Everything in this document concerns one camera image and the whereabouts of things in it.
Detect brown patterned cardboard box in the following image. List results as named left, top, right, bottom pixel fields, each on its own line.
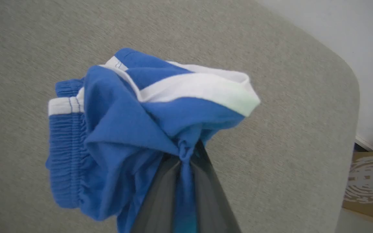
left=342, top=151, right=373, bottom=224

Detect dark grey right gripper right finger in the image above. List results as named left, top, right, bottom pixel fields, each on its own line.
left=190, top=140, right=242, bottom=233

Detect white baseboard strip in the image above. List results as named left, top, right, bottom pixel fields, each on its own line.
left=355, top=135, right=373, bottom=152

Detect blue and white shorts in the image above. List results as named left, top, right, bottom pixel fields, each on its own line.
left=45, top=48, right=261, bottom=233

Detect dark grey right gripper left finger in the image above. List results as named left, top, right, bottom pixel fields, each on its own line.
left=130, top=153, right=181, bottom=233

